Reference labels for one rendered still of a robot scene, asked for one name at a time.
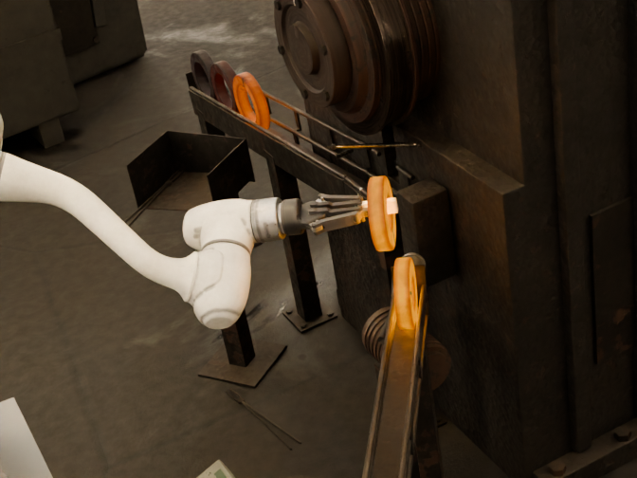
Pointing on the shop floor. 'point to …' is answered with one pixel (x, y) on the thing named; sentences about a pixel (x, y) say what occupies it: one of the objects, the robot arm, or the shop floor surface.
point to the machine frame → (523, 228)
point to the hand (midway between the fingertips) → (380, 207)
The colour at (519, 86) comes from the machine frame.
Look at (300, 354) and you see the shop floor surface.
